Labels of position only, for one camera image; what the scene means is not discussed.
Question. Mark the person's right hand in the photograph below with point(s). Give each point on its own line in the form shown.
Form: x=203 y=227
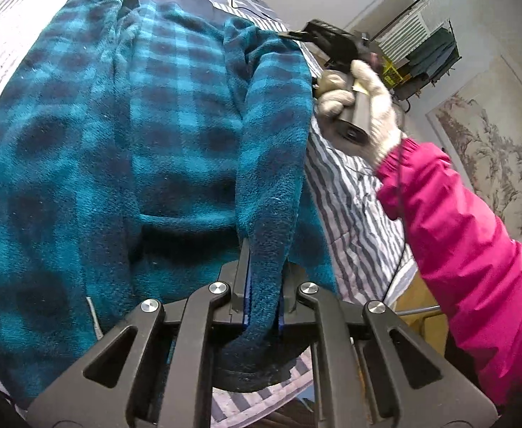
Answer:
x=386 y=116

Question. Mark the yellow box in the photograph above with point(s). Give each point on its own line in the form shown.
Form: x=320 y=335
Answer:
x=392 y=73

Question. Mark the teal plaid fleece jacket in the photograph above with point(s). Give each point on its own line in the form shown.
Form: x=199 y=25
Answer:
x=87 y=142

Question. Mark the grey metal rod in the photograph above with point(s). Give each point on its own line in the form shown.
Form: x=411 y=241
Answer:
x=421 y=311

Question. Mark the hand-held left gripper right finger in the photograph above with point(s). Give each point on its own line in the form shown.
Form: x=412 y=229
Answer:
x=290 y=303

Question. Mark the dark hanging clothes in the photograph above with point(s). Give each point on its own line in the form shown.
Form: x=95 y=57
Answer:
x=435 y=53

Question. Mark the wall poster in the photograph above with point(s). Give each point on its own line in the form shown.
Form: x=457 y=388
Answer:
x=488 y=142

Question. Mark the green striped towel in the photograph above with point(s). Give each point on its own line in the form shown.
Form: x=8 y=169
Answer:
x=406 y=31

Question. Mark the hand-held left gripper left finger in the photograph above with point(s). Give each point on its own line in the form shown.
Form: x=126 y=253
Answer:
x=245 y=294

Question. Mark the person's right forearm pink sleeve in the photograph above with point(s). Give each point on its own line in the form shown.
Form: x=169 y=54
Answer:
x=457 y=240

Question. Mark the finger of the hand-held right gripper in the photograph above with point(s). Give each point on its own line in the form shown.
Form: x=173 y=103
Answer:
x=299 y=35

